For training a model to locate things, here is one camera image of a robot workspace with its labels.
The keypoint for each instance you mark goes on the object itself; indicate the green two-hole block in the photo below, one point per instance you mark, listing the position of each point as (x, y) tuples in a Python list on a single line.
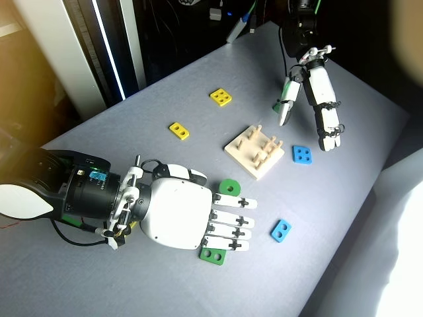
[(276, 107)]

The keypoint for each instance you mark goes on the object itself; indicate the grey table cloth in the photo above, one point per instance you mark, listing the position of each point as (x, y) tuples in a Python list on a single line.
[(132, 280)]

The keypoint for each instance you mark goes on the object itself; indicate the green four-hole block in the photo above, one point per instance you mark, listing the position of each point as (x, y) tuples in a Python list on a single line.
[(213, 261)]

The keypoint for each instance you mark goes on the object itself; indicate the blue two-hole block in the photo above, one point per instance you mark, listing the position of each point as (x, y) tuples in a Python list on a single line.
[(281, 230)]

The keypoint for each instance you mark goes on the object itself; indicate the white power adapter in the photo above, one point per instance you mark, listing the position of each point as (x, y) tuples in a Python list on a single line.
[(215, 14)]

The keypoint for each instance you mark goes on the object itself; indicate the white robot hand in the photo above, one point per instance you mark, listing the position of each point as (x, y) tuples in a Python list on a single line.
[(178, 211), (322, 86)]

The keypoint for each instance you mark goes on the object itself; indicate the yellow four-hole block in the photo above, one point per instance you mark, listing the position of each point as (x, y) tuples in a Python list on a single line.
[(220, 97)]

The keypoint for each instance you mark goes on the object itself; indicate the wooden peg board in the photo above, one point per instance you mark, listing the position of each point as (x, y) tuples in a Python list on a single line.
[(241, 152)]

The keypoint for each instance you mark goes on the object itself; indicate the blue four-hole block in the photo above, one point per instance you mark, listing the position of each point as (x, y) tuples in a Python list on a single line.
[(302, 155)]

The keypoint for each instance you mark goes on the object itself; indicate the white upright panel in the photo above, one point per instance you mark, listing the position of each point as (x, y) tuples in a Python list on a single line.
[(59, 49)]

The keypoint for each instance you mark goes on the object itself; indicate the rainbow stacking ring toy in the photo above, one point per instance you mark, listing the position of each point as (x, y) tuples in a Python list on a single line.
[(224, 185)]

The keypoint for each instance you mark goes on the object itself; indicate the yellow two-hole block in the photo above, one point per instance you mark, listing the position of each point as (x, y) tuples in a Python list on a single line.
[(179, 129)]

